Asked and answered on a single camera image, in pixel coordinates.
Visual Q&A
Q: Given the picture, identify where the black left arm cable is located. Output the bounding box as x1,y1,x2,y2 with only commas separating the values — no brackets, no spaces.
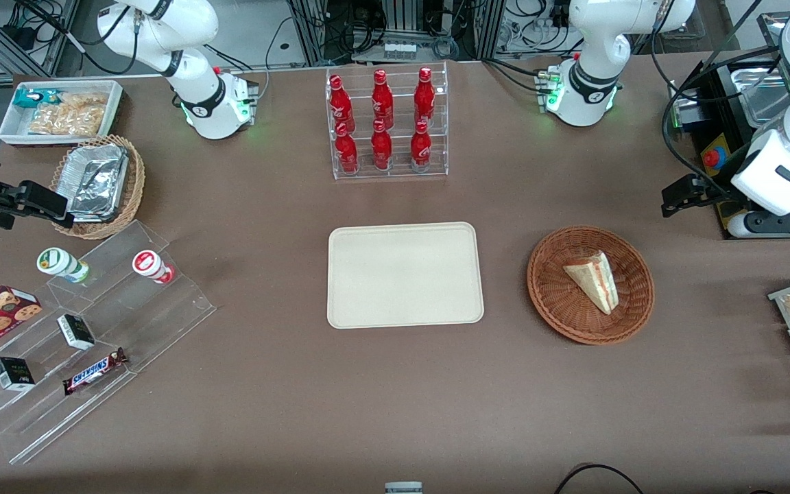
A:
651,0,788,201

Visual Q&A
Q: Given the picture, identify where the green lidded yoghurt cup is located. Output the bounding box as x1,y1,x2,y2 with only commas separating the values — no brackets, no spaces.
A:
37,248,91,283

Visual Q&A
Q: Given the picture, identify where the aluminium frame rack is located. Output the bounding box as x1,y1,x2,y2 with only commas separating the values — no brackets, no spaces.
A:
287,0,505,66

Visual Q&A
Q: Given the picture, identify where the red soda bottle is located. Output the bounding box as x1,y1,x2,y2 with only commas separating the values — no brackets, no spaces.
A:
371,119,393,171
335,122,359,174
372,69,394,124
411,121,433,172
414,67,436,123
328,74,355,128

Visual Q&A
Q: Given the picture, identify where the red lidded yoghurt cup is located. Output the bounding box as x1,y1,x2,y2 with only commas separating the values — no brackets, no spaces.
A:
132,250,175,285

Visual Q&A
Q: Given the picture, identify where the black food warmer appliance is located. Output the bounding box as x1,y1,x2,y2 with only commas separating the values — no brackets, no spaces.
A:
667,10,790,239

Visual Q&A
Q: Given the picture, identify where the clear bag of crackers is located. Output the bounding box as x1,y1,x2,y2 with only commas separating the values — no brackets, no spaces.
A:
28,93,108,137

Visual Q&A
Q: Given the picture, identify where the Snickers chocolate bar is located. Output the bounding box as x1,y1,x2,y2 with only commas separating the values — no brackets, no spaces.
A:
62,348,128,396

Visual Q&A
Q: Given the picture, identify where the aluminium foil container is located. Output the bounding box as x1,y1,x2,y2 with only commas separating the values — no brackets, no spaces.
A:
66,144,129,222

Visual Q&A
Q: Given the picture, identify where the teal snack packet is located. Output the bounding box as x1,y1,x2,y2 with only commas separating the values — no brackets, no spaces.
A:
13,88,64,110

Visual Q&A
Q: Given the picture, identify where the round brown wicker basket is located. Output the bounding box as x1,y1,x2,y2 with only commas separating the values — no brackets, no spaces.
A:
527,226,656,345

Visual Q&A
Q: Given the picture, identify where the oval tan wicker basket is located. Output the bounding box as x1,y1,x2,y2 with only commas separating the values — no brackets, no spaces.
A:
50,135,146,240

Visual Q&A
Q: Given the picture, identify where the triangular sandwich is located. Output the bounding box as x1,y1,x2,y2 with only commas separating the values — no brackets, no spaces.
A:
563,252,620,315

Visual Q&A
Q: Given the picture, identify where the black floor cable loop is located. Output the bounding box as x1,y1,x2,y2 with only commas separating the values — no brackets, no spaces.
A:
554,464,645,494

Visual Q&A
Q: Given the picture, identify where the small black carton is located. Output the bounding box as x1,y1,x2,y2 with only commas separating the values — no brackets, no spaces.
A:
0,357,36,392
58,314,95,351

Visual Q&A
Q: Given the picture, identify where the stainless steel food pan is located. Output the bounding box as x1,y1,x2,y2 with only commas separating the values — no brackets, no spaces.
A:
731,65,790,128

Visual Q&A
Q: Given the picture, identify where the white rectangular snack bin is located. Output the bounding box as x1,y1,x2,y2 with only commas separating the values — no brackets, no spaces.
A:
0,80,123,147

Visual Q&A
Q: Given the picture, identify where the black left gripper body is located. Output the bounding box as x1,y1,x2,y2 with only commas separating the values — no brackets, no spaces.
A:
693,178,739,207

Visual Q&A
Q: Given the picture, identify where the beige plastic serving tray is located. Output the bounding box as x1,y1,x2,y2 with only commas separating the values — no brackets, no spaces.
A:
327,222,485,329

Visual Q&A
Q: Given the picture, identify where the clear acrylic bottle rack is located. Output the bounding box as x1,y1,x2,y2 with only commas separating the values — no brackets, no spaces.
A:
326,62,449,180

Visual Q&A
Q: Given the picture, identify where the clear acrylic stepped shelf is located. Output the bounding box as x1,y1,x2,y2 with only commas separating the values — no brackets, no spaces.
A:
0,220,217,465

